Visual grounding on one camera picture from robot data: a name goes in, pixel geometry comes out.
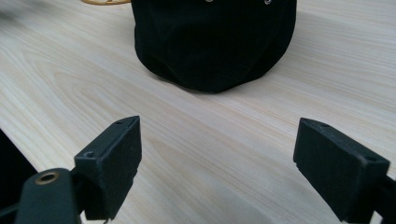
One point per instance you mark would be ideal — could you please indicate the tan woven basket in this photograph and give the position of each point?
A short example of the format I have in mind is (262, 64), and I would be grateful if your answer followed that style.
(104, 2)

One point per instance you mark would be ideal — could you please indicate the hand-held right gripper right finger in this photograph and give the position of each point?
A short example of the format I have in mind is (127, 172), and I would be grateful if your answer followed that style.
(336, 168)

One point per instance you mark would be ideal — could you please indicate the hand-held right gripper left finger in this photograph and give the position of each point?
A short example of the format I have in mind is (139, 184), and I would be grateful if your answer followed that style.
(109, 168)

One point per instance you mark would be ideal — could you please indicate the black fabric bag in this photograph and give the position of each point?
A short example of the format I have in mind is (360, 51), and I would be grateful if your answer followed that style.
(211, 43)

